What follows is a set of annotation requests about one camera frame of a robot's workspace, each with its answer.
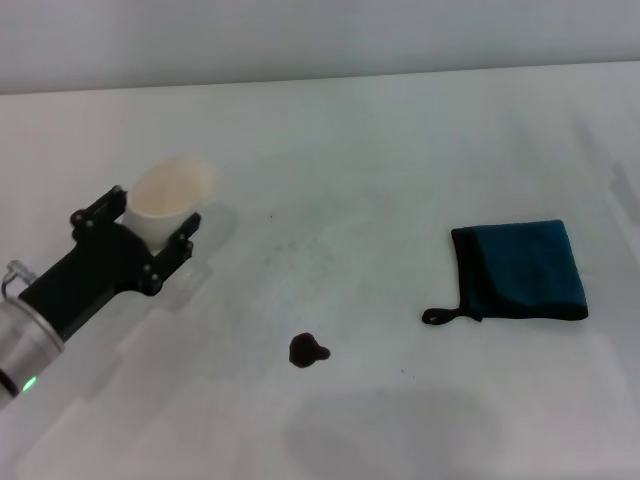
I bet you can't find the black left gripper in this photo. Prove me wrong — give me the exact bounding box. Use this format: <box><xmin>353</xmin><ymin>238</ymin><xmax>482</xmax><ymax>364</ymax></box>
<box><xmin>18</xmin><ymin>184</ymin><xmax>203</xmax><ymax>346</ymax></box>

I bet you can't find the white paper cup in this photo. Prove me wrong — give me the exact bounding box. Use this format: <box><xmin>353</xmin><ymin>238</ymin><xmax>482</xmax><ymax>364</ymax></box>
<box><xmin>122</xmin><ymin>154</ymin><xmax>222</xmax><ymax>251</ymax></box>

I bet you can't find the blue rag with black trim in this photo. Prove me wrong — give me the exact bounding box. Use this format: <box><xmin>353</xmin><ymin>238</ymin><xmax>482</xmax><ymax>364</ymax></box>
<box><xmin>422</xmin><ymin>218</ymin><xmax>590</xmax><ymax>326</ymax></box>

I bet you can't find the black water stain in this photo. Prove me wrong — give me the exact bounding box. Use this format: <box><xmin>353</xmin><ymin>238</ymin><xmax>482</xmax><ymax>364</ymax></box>
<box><xmin>288</xmin><ymin>332</ymin><xmax>332</xmax><ymax>370</ymax></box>

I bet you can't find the silver cable connector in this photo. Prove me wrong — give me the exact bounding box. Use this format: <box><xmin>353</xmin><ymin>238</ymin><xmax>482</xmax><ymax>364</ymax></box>
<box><xmin>0</xmin><ymin>258</ymin><xmax>37</xmax><ymax>302</ymax></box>

